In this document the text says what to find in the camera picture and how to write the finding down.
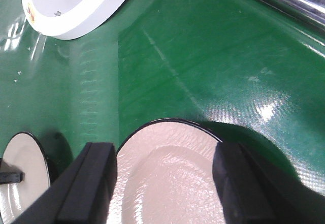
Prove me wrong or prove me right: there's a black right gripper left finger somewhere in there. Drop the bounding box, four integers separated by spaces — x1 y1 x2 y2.
14 142 117 223

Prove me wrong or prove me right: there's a white inner conveyor ring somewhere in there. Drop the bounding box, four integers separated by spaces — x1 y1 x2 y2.
20 0 141 41

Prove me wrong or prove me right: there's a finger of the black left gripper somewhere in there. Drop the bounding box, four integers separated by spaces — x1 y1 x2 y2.
1 158 24 184

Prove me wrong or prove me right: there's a beige plate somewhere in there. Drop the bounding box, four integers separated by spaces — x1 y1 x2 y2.
107 118 225 223
1 132 50 223

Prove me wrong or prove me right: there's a green circular conveyor belt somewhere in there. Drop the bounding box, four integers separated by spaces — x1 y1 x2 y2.
1 0 324 223

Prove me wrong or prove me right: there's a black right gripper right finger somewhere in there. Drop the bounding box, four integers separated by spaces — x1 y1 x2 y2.
212 142 287 223

